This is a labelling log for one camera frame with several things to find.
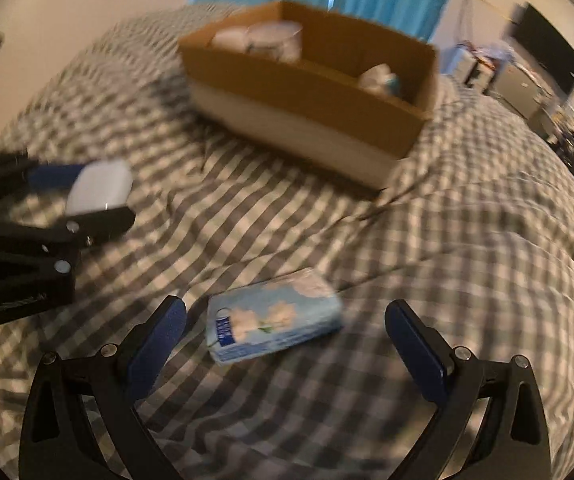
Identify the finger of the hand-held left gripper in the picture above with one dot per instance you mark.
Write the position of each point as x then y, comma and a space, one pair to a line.
52, 176
102, 222

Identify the white toy with blue star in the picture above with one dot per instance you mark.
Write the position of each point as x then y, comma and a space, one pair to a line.
379, 80

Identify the white round container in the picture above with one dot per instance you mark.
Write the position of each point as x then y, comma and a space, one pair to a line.
274, 40

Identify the white suitcase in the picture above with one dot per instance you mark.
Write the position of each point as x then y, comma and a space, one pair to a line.
463, 66

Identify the grey checked blanket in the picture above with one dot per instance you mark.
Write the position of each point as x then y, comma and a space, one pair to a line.
442, 270

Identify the black wall television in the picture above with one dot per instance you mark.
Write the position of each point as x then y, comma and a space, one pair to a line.
547, 50

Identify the small grey fridge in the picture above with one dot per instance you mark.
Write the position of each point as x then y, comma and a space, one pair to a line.
514, 87

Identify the light blue tissue packet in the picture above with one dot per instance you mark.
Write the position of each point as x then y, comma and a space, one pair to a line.
272, 320

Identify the cardboard box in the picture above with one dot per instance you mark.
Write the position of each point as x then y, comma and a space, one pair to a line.
292, 95

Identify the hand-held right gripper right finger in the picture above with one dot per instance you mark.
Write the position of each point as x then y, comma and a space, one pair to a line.
417, 350

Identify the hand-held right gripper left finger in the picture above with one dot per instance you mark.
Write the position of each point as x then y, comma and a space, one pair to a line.
154, 350

